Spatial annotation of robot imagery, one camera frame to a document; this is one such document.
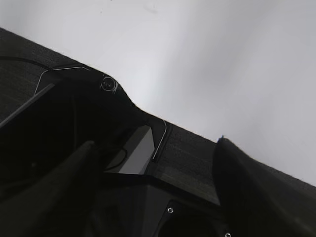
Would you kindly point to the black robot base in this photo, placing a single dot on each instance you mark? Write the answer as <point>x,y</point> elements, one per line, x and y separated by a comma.
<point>63,115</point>

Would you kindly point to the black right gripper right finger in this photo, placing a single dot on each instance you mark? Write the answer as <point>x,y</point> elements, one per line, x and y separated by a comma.
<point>258,200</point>

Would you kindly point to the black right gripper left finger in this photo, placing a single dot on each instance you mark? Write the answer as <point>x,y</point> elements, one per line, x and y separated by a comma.
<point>59,204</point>

